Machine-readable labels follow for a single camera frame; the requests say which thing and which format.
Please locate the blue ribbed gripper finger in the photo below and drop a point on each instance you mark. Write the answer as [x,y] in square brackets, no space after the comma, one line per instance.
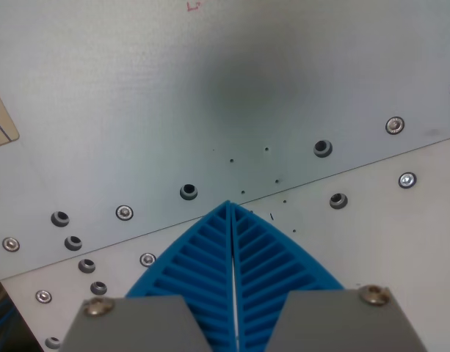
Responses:
[268,264]
[195,264]

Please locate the silver hex socket screw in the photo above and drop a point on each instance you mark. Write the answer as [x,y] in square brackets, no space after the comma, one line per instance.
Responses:
[147,259]
[407,180]
[395,125]
[43,296]
[10,244]
[124,212]

